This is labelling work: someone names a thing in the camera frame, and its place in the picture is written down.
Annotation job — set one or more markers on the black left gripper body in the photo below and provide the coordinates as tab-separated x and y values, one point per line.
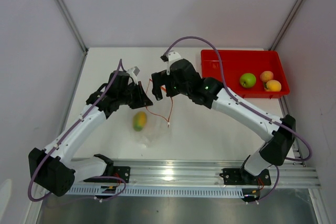
128	97

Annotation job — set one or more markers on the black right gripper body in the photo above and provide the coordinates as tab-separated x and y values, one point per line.
172	89

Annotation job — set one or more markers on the green yellow mango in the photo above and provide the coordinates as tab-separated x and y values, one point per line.
139	121

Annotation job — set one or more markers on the clear zip bag orange zipper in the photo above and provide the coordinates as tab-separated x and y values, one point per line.
158	119

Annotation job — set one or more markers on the green apple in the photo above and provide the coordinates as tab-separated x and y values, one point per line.
247	80

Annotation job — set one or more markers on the orange yellow peach with leaf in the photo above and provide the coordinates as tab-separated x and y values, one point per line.
272	86

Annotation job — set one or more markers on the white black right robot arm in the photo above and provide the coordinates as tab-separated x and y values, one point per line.
277	133

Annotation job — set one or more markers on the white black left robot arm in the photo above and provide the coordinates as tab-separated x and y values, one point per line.
53	167

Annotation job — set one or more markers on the red plastic tray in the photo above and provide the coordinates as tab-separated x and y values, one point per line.
239	62

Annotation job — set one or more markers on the pink yellow peach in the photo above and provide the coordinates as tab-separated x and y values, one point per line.
266	76

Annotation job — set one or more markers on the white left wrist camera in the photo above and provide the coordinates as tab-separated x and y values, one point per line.
133	73

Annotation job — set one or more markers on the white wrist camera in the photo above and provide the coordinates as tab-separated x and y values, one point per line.
171	56
133	73

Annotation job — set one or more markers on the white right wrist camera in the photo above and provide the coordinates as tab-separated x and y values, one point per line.
171	56

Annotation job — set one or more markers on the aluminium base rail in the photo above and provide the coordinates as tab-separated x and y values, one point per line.
207	174

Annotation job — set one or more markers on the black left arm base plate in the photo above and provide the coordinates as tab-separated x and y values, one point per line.
122	172

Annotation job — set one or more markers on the white slotted cable duct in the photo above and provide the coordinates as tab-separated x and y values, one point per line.
201	192

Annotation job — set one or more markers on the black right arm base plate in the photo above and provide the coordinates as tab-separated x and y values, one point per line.
237	176

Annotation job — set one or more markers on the aluminium corner post left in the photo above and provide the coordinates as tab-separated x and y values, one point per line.
71	24

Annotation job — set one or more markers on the aluminium corner post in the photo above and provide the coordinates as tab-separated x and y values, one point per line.
286	24
71	24

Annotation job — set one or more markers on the aluminium corner post right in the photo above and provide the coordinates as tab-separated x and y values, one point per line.
286	24

